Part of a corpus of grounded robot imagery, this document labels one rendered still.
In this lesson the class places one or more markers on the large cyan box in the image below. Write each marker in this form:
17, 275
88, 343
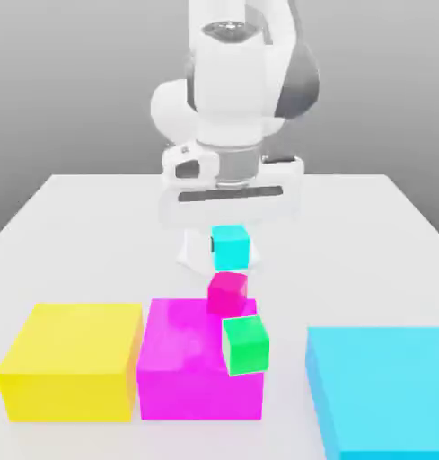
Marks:
384, 391

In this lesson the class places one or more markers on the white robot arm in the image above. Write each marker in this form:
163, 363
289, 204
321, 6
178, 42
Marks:
226, 93

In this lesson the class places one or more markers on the large magenta box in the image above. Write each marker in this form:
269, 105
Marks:
183, 377

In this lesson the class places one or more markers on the small cyan cube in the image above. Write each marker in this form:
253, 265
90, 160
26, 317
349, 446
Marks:
230, 248

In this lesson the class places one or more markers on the small green cube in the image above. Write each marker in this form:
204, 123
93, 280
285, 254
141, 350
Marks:
247, 346

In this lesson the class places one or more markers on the large yellow box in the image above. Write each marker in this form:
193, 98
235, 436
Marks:
68, 359

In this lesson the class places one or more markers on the small pink cube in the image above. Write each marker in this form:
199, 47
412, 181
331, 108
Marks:
226, 293

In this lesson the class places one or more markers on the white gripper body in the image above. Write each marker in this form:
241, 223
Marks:
190, 212

